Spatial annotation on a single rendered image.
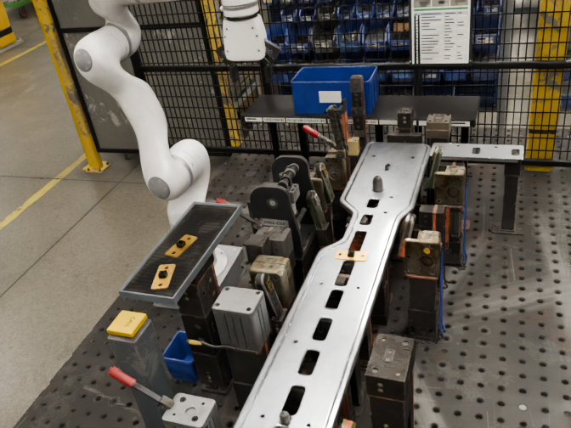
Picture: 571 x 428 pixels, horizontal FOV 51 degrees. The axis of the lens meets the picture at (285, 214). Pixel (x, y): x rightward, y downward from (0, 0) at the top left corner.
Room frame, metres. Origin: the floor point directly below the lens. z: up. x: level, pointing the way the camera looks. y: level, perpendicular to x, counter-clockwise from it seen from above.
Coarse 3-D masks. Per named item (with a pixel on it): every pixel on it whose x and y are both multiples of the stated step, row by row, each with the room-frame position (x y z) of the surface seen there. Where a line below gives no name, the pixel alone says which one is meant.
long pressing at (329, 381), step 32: (384, 160) 1.73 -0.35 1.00; (416, 160) 1.69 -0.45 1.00; (352, 192) 1.56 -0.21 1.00; (384, 192) 1.53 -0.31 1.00; (416, 192) 1.51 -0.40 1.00; (352, 224) 1.38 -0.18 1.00; (384, 224) 1.36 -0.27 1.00; (320, 256) 1.26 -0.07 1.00; (384, 256) 1.22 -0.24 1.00; (320, 288) 1.13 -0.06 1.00; (352, 288) 1.11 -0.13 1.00; (288, 320) 1.03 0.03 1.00; (352, 320) 1.00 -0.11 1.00; (288, 352) 0.93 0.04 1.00; (320, 352) 0.92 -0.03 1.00; (352, 352) 0.91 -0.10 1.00; (256, 384) 0.86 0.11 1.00; (288, 384) 0.85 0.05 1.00; (320, 384) 0.83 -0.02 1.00; (256, 416) 0.78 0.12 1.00; (320, 416) 0.76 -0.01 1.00
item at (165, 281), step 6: (168, 264) 1.10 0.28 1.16; (174, 264) 1.10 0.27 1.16; (162, 270) 1.08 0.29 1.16; (168, 270) 1.08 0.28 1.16; (156, 276) 1.06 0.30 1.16; (162, 276) 1.05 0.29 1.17; (168, 276) 1.06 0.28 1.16; (156, 282) 1.04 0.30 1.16; (162, 282) 1.04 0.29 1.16; (168, 282) 1.04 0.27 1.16; (156, 288) 1.02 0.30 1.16; (162, 288) 1.02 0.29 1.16
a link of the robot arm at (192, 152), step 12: (180, 144) 1.62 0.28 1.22; (192, 144) 1.63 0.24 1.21; (180, 156) 1.56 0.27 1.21; (192, 156) 1.58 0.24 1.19; (204, 156) 1.62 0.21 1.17; (192, 168) 1.55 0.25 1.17; (204, 168) 1.61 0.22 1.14; (204, 180) 1.61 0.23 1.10; (192, 192) 1.59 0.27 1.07; (204, 192) 1.59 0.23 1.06; (168, 204) 1.59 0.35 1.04; (180, 204) 1.56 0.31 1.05; (168, 216) 1.56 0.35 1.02; (180, 216) 1.53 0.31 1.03
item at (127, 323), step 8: (128, 312) 0.96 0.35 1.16; (120, 320) 0.94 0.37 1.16; (128, 320) 0.93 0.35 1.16; (136, 320) 0.93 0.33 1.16; (144, 320) 0.94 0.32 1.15; (112, 328) 0.92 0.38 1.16; (120, 328) 0.91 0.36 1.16; (128, 328) 0.91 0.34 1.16; (136, 328) 0.91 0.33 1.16; (128, 336) 0.89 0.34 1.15
